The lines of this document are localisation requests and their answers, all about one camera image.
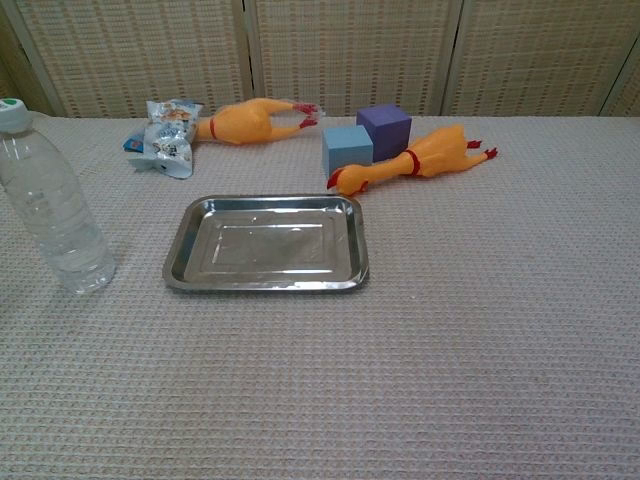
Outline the transparent plastic water bottle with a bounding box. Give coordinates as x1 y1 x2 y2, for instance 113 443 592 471
0 97 117 296

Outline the stainless steel rectangular tray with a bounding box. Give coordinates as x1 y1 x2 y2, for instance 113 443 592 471
162 194 371 294

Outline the light blue foam cube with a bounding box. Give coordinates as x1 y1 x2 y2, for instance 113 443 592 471
322 124 375 177

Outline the purple foam cube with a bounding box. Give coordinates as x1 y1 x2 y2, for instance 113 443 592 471
356 103 413 163

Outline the beige woven tablecloth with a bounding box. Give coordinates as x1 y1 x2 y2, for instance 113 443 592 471
0 115 640 480

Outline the yellow rubber chicken toy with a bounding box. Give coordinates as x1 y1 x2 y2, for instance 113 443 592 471
326 124 499 197
192 97 320 147

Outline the silver printed snack bag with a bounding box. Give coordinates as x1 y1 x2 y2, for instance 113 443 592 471
127 98 205 180

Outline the woven bamboo folding screen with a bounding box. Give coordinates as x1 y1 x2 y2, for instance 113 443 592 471
0 0 640 119

